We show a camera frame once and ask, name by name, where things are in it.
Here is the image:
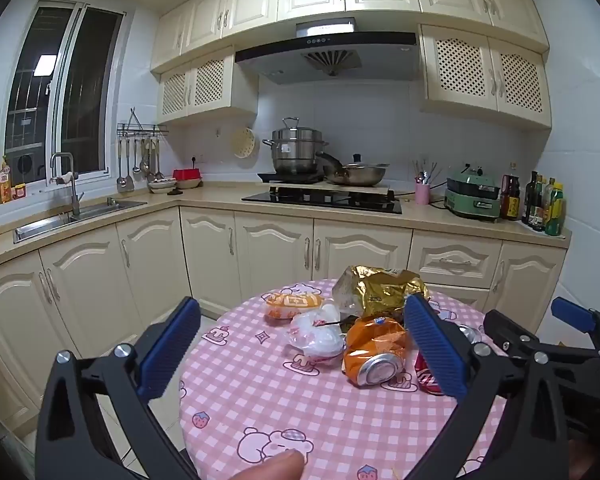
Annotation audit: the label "steel sink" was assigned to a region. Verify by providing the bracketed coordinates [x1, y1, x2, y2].
[14, 199, 148, 244]

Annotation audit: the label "orange bread packet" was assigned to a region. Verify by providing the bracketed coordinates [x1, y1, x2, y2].
[264, 291, 326, 322]

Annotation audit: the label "black glass cooktop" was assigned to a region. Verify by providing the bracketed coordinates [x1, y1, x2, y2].
[241, 187, 403, 215]

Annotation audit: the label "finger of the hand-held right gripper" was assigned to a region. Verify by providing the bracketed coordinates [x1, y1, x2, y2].
[483, 310, 600, 361]
[551, 296, 600, 353]

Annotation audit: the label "beige kitchen countertop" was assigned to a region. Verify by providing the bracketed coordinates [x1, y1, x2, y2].
[0, 182, 572, 273]

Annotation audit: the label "row of hanging kitchen utensils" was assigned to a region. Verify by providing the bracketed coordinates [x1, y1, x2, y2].
[116, 137, 167, 194]

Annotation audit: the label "steel steamer pot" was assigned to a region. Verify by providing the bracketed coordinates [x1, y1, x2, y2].
[261, 116, 330, 175]

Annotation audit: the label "cream lower cabinets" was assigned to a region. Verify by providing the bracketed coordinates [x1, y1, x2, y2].
[0, 205, 568, 431]

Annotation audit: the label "range hood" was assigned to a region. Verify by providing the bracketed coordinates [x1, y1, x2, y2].
[234, 17, 420, 85]

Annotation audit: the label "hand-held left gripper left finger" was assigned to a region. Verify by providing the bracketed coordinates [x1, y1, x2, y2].
[34, 296, 203, 480]

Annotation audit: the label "dark glass bottle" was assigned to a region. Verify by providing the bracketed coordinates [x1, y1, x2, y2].
[532, 176, 549, 231]
[523, 171, 538, 225]

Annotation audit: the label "green bottle yellow label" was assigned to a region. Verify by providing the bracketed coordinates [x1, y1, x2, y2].
[545, 182, 566, 237]

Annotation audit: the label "cream hanging colander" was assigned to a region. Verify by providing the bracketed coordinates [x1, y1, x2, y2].
[231, 127, 256, 159]

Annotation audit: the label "crushed orange can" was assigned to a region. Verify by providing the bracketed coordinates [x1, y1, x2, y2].
[343, 316, 412, 388]

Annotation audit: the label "bundle of chopsticks and spoons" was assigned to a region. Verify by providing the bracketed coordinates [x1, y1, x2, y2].
[412, 160, 439, 185]

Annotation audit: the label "steel wok pan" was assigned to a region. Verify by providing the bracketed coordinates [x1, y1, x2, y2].
[320, 152, 391, 187]

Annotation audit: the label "green electric cooker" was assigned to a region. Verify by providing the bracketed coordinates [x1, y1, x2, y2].
[443, 164, 502, 222]

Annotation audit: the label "steel faucet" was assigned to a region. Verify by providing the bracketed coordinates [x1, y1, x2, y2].
[49, 152, 85, 218]

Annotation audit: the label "white plastic bag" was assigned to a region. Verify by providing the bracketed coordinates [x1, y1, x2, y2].
[286, 300, 348, 363]

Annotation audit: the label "wire utensil rack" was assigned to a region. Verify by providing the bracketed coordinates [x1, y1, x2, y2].
[116, 107, 170, 141]

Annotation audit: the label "pink checked tablecloth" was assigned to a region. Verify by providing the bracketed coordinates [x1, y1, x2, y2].
[179, 277, 511, 480]

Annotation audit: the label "dark soy sauce bottle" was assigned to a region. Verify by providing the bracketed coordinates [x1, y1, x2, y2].
[500, 174, 524, 221]

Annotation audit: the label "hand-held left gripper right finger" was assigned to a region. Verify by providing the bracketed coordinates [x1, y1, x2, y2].
[404, 292, 571, 480]

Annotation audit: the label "kitchen window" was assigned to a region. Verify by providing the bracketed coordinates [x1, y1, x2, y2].
[2, 0, 137, 192]

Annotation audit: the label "gold snack bag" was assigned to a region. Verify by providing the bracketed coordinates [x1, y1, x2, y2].
[332, 265, 431, 322]

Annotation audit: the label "person's left hand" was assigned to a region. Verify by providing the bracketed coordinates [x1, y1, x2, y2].
[219, 449, 305, 480]

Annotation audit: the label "red can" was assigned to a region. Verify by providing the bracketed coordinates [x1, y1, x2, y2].
[414, 350, 446, 396]

